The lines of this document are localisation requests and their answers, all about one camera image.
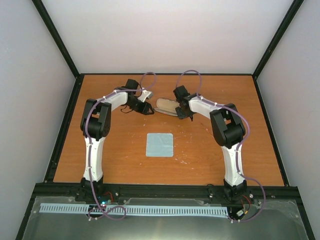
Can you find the brown striped glasses case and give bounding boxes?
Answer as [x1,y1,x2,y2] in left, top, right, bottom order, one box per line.
[153,98,180,117]

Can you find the light blue cleaning cloth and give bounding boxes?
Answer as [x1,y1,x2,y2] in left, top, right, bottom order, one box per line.
[145,133,174,158]

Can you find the thin red frame glasses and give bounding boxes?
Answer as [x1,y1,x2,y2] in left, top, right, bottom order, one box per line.
[200,122,213,136]

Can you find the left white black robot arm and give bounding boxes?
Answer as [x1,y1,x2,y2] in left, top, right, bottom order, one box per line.
[80,79,154,202]

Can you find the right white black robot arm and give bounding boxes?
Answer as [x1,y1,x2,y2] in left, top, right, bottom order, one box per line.
[173,85,247,202]

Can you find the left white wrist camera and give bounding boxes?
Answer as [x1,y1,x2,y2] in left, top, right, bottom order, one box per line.
[137,89,153,103]

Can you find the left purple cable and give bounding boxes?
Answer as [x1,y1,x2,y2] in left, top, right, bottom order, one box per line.
[84,71,158,221]

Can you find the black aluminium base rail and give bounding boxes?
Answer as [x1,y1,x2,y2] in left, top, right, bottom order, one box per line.
[32,182,300,204]

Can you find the light blue slotted cable duct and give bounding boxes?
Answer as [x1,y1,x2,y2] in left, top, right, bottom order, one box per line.
[38,203,228,218]

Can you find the left black frame post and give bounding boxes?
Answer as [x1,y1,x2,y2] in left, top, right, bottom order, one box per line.
[32,0,80,79]

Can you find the black frame post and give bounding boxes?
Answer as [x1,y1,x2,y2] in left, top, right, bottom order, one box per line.
[252,0,304,81]
[32,0,80,79]

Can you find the right black frame post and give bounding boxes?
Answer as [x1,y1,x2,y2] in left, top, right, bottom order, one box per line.
[252,0,304,81]

